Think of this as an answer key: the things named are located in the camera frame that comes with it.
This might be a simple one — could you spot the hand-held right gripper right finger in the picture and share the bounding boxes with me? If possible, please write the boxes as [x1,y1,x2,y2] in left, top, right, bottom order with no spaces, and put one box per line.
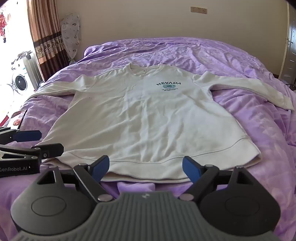
[179,156,258,202]

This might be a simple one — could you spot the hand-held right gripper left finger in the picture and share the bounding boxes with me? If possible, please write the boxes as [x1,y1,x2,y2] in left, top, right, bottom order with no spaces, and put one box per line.
[35,155,115,202]

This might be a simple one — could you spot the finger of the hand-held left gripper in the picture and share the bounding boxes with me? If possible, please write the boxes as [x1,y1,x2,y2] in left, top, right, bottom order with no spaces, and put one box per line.
[0,127,42,142]
[0,143,65,163]

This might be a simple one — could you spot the white printed sweatshirt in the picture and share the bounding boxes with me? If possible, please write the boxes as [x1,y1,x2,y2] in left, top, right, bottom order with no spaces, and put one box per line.
[30,63,292,184]

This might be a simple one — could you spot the red hanging clothes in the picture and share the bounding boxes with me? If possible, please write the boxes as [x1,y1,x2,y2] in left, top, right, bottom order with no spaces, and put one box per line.
[0,11,11,42]

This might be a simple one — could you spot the smartphone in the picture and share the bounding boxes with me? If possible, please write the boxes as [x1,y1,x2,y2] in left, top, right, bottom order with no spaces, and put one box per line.
[6,109,27,129]

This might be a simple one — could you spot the white washing machine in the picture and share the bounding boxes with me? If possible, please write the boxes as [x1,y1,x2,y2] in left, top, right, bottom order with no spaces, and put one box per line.
[6,69,30,96]

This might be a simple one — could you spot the grey ribbed appliance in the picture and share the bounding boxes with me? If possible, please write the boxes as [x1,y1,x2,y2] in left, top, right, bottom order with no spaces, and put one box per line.
[11,51,43,91]

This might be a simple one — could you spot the purple floral blanket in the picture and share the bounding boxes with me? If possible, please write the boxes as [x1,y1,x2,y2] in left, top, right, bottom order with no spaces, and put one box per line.
[0,38,296,241]

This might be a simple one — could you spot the brown patterned curtain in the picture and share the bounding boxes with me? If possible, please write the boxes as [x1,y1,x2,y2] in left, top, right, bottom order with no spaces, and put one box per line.
[26,0,70,83]

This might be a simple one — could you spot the patterned cloth cover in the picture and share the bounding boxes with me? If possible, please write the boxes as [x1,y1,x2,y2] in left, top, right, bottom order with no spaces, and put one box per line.
[59,13,82,63]

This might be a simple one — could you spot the white door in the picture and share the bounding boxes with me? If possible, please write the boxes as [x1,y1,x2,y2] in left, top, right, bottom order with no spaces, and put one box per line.
[278,6,296,84]

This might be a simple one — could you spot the wall socket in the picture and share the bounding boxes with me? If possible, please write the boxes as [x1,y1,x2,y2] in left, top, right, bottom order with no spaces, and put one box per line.
[190,6,208,14]

